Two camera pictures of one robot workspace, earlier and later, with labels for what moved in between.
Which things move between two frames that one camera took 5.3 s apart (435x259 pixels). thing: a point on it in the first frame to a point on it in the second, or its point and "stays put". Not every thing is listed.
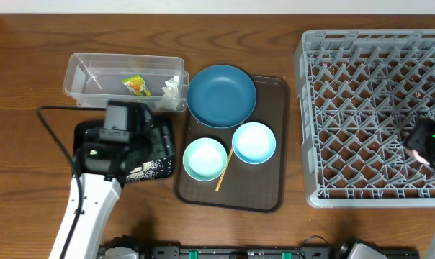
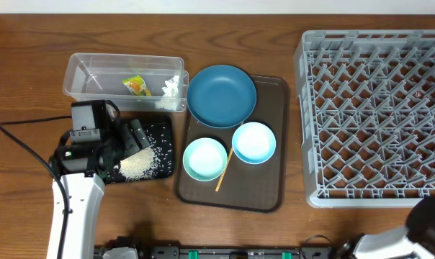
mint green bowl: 205,159 stays put
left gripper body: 153,147 to 123,143
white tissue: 171,99 stays put
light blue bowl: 253,142 stays put
